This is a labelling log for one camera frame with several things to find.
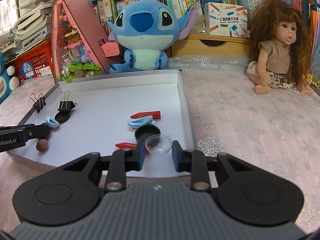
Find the small black round cap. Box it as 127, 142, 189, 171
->
135, 124, 161, 144

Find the grey cardboard tray box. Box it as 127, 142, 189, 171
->
9, 69, 196, 171

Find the pink triangular diorama house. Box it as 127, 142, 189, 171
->
51, 0, 120, 83

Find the large black binder clip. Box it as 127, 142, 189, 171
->
57, 90, 77, 112

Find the wooden drawer box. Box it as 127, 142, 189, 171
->
168, 34, 250, 57

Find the Stitch plush toy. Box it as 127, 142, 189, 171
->
108, 0, 197, 74

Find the brown-haired doll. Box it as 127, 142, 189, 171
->
246, 0, 313, 95

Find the white label printer box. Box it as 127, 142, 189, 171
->
205, 2, 248, 38

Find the stack of books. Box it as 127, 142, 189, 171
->
1, 0, 52, 54

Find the blue hair clip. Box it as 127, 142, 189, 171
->
127, 115, 155, 129
45, 115, 60, 129

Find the brown nut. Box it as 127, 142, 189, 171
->
36, 139, 49, 152

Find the clear plastic dome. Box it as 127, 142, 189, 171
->
145, 134, 173, 155

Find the red plastic crate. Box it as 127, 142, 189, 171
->
5, 40, 54, 82

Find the red plastic peg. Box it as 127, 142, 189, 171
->
115, 142, 137, 150
130, 111, 161, 120

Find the small binder clip on tray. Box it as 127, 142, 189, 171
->
29, 93, 46, 113

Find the Doraemon plush toy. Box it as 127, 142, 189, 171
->
0, 54, 20, 103

